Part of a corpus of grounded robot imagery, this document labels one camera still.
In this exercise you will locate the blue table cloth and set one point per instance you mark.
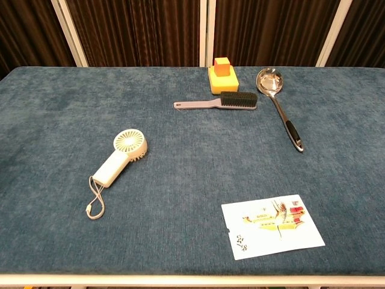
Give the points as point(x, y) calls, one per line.
point(186, 168)

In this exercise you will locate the grey brush with black bristles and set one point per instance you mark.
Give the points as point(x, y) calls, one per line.
point(231, 100)

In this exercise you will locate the dark brown curtain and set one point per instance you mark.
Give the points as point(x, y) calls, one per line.
point(138, 30)

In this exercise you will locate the white printed packet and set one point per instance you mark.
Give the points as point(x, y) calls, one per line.
point(267, 234)

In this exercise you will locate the yellow sponge block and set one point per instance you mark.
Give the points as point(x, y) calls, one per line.
point(224, 81)

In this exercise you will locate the white frame post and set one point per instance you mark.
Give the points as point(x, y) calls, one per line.
point(70, 33)
point(207, 33)
point(334, 33)

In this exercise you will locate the steel ladle with black grip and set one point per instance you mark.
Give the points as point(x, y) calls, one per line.
point(275, 90)

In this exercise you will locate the orange cube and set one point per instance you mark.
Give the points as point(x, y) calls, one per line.
point(222, 67)

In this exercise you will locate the white handheld fan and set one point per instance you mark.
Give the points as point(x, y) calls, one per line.
point(113, 166)

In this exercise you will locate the white table edge rail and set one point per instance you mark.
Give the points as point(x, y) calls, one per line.
point(192, 280)

